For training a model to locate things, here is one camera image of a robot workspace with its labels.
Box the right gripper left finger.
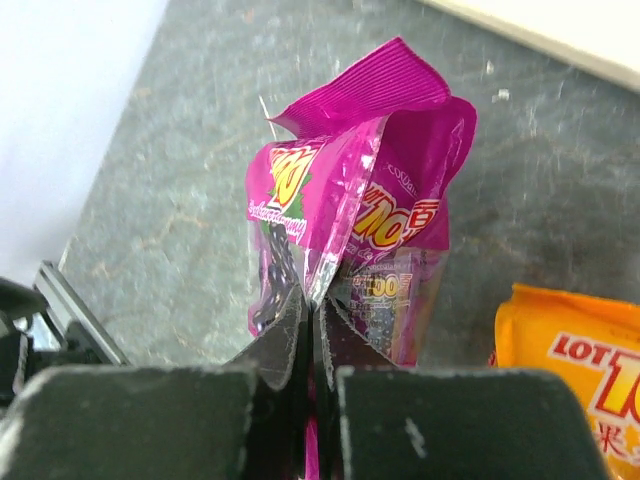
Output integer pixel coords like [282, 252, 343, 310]
[1, 282, 309, 479]

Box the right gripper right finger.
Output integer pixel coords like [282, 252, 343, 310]
[317, 300, 609, 479]

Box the purple grape candy bag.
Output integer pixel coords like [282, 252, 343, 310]
[245, 35, 479, 480]

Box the orange mango candy bag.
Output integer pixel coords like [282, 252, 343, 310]
[489, 284, 639, 479]

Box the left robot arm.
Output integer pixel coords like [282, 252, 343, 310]
[1, 278, 127, 409]

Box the white two-tier wooden shelf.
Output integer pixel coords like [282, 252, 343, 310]
[427, 0, 639, 93]

